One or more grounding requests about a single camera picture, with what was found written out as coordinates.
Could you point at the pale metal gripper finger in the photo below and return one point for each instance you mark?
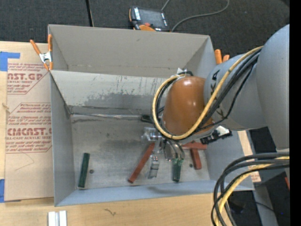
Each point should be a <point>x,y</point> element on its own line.
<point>154,168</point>

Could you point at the red-brown flat block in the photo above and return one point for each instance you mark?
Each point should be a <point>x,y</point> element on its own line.
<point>141,163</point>
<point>196,159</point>
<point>196,146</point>

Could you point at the dark green flat block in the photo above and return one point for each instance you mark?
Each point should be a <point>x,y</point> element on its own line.
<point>176,174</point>
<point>84,171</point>

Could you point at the grey metal bin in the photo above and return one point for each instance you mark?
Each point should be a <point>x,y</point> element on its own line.
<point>110,135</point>

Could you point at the brown cardboard board, red print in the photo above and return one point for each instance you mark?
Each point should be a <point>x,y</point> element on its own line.
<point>28,126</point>

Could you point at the black cylinder on white bracket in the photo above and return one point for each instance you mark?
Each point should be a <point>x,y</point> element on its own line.
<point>212,135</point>

